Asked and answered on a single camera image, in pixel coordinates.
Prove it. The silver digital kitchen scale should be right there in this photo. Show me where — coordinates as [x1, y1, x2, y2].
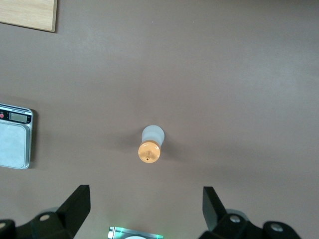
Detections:
[0, 103, 34, 170]

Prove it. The brown table cover mat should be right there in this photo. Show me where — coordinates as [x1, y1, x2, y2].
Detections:
[0, 0, 319, 239]

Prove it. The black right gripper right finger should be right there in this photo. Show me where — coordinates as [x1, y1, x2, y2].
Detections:
[198, 186, 304, 239]

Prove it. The clear sauce bottle orange cap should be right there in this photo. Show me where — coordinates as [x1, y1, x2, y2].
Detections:
[138, 125, 165, 164]

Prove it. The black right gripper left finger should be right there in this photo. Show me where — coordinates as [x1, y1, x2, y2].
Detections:
[0, 184, 91, 239]

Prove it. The wooden cutting board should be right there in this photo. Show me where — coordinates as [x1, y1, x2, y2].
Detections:
[0, 0, 58, 33]

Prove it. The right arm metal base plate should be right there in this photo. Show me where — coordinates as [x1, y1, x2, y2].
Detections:
[107, 226, 164, 239]

